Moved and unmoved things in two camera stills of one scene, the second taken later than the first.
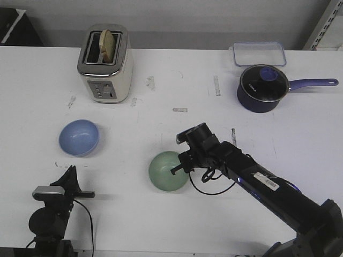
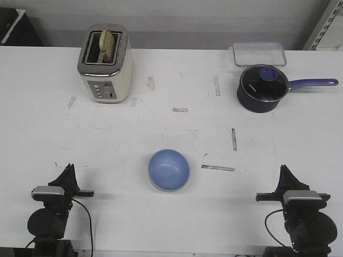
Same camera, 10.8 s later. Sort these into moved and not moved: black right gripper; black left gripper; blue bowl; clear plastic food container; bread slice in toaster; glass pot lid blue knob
Moved: blue bowl; black right gripper
Not moved: clear plastic food container; bread slice in toaster; glass pot lid blue knob; black left gripper
